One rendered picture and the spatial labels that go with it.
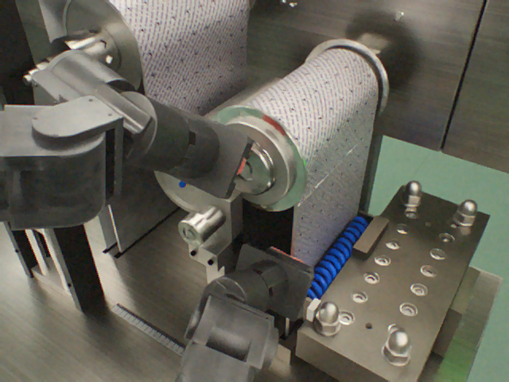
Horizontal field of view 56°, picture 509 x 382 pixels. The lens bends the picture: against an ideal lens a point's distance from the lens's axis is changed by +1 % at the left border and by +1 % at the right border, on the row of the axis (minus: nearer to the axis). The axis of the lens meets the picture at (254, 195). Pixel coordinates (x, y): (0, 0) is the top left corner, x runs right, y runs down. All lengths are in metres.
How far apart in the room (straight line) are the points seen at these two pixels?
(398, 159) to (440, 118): 2.10
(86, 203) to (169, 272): 0.59
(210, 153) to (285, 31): 0.49
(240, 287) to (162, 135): 0.21
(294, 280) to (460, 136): 0.38
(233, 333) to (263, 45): 0.60
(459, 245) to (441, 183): 1.96
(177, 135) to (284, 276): 0.27
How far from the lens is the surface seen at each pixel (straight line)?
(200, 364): 0.44
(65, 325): 0.91
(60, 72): 0.44
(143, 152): 0.38
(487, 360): 2.07
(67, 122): 0.35
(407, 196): 0.90
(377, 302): 0.74
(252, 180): 0.58
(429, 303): 0.76
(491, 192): 2.85
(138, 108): 0.38
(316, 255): 0.75
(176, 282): 0.92
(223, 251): 0.64
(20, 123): 0.36
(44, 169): 0.34
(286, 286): 0.60
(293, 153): 0.55
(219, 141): 0.46
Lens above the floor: 1.59
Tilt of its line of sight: 39 degrees down
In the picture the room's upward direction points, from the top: straight up
